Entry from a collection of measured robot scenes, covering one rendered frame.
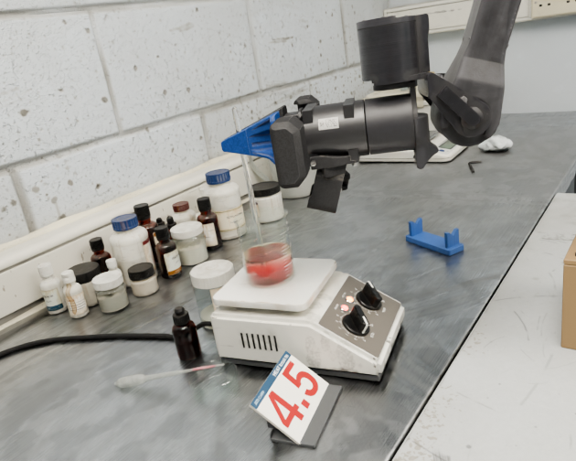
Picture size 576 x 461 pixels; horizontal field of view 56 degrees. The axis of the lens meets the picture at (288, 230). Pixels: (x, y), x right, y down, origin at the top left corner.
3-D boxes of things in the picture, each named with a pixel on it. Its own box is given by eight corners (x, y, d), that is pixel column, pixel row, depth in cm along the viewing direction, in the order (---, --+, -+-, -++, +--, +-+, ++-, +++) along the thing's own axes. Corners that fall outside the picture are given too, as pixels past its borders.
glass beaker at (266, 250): (261, 267, 69) (250, 205, 67) (306, 271, 66) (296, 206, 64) (233, 293, 64) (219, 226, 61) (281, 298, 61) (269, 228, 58)
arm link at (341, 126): (360, 112, 46) (368, 181, 48) (365, 86, 63) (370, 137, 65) (267, 124, 48) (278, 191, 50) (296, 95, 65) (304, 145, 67)
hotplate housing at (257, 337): (406, 322, 68) (401, 264, 65) (381, 386, 57) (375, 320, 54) (250, 310, 77) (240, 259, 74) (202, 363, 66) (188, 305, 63)
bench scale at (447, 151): (449, 165, 133) (448, 145, 131) (355, 164, 147) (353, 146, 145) (471, 145, 147) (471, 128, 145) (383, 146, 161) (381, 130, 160)
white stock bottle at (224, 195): (204, 237, 109) (191, 175, 104) (233, 225, 113) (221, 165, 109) (225, 243, 104) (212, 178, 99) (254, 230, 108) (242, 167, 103)
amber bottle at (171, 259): (157, 279, 92) (145, 230, 89) (169, 270, 95) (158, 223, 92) (175, 280, 91) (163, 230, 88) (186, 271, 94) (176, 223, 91)
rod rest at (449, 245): (464, 250, 85) (464, 229, 84) (449, 256, 84) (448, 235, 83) (420, 235, 94) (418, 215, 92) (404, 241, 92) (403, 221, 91)
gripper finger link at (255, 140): (273, 115, 53) (283, 174, 55) (280, 109, 56) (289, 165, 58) (207, 124, 54) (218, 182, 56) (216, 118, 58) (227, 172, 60)
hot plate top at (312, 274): (339, 264, 68) (338, 258, 68) (305, 313, 58) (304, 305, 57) (254, 262, 73) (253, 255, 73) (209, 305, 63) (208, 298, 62)
